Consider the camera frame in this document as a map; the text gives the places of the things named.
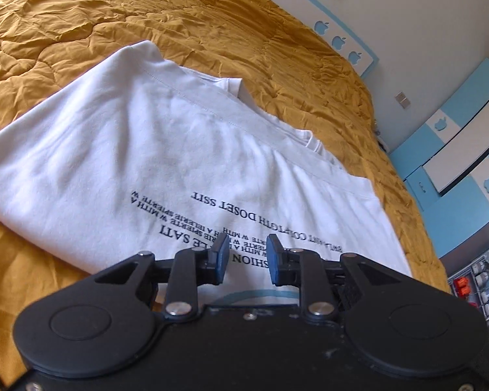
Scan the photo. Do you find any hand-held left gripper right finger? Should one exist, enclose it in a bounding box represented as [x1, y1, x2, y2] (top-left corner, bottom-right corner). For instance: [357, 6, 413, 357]
[266, 234, 398, 321]

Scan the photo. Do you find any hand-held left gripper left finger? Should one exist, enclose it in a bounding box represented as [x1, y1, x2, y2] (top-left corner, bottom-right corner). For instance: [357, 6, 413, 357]
[92, 234, 231, 319]

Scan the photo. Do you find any white printed sweatshirt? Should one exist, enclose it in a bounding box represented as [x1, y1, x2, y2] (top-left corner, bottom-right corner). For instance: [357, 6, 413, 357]
[0, 40, 413, 307]

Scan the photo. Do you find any white sneaker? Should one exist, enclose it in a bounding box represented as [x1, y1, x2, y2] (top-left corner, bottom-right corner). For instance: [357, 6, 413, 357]
[373, 128, 391, 152]

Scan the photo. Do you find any blue and white wardrobe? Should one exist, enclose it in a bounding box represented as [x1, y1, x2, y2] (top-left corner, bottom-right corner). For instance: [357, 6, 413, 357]
[389, 56, 489, 260]

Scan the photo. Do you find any cluttered toy shelf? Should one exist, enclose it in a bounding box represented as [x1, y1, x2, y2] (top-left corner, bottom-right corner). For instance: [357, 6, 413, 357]
[447, 246, 489, 330]

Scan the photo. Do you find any white headboard with blue cutouts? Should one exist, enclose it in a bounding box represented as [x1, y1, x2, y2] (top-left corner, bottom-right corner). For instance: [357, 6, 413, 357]
[248, 0, 380, 79]

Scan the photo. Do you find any mustard yellow quilt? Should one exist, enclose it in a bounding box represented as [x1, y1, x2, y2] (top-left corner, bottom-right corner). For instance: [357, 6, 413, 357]
[0, 0, 452, 375]

